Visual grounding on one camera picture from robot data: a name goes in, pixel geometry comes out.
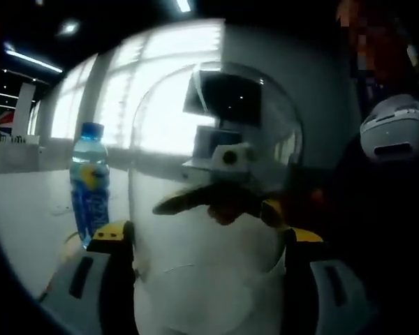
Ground blue Mizone drink bottle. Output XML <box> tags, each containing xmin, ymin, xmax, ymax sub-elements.
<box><xmin>69</xmin><ymin>121</ymin><xmax>110</xmax><ymax>250</ymax></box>

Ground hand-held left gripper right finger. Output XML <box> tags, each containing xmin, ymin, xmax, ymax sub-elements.
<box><xmin>282</xmin><ymin>226</ymin><xmax>383</xmax><ymax>335</ymax></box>

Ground black monitor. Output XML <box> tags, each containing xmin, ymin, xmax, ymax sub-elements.
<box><xmin>182</xmin><ymin>67</ymin><xmax>263</xmax><ymax>127</ymax></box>

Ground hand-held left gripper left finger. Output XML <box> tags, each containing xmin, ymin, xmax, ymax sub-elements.
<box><xmin>38</xmin><ymin>220</ymin><xmax>141</xmax><ymax>335</ymax></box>

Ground white window blinds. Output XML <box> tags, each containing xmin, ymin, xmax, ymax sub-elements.
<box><xmin>50</xmin><ymin>18</ymin><xmax>225</xmax><ymax>155</ymax></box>

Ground grey laptop on stand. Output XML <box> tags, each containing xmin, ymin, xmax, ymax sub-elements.
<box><xmin>180</xmin><ymin>125</ymin><xmax>239</xmax><ymax>176</ymax></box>

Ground white chest device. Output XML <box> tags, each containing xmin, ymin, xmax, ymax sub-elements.
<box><xmin>359</xmin><ymin>94</ymin><xmax>419</xmax><ymax>163</ymax></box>

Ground person's clothed torso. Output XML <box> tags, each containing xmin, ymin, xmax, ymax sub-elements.
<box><xmin>289</xmin><ymin>52</ymin><xmax>419</xmax><ymax>335</ymax></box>

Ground round wooden base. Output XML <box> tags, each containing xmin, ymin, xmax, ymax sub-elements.
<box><xmin>38</xmin><ymin>230</ymin><xmax>91</xmax><ymax>303</ymax></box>

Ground red blue wall banner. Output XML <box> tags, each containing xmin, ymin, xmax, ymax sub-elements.
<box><xmin>0</xmin><ymin>110</ymin><xmax>16</xmax><ymax>137</ymax></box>

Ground round ceiling light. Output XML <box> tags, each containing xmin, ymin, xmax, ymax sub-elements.
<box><xmin>57</xmin><ymin>20</ymin><xmax>81</xmax><ymax>37</ymax></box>

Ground clear glass dome cover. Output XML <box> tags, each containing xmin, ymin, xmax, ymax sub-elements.
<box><xmin>127</xmin><ymin>61</ymin><xmax>306</xmax><ymax>335</ymax></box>

